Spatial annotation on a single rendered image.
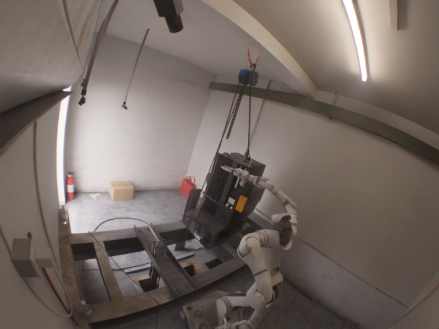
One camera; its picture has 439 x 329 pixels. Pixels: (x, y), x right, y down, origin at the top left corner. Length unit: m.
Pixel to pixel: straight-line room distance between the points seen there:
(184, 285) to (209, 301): 0.50
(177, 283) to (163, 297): 0.20
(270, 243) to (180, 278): 0.92
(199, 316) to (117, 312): 0.78
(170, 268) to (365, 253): 2.44
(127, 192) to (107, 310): 2.61
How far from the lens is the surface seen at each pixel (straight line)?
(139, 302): 1.52
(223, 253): 2.19
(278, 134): 2.98
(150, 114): 3.61
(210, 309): 2.02
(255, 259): 0.94
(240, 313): 1.80
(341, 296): 3.16
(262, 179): 1.48
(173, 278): 1.68
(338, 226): 2.75
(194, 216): 2.04
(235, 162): 1.88
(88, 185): 3.85
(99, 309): 1.50
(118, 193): 3.61
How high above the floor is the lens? 2.02
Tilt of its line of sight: 15 degrees down
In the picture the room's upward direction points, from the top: 18 degrees clockwise
